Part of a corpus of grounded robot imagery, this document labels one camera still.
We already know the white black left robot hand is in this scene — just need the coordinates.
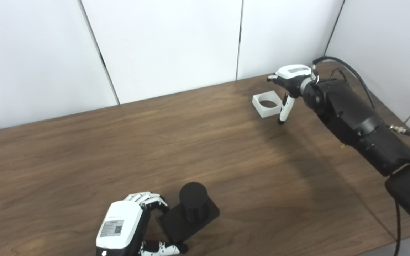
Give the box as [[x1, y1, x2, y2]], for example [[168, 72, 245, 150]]
[[96, 192, 188, 256]]

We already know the white square piece with hole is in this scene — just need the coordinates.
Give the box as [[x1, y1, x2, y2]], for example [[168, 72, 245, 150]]
[[252, 90, 284, 118]]

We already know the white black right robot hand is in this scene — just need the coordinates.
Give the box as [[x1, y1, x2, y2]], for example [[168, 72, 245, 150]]
[[267, 64, 316, 125]]

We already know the black peg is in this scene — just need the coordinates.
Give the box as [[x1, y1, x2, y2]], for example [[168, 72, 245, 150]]
[[159, 182, 220, 244]]

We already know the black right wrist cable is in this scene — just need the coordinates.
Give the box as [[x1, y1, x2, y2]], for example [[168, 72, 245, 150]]
[[312, 56, 402, 256]]

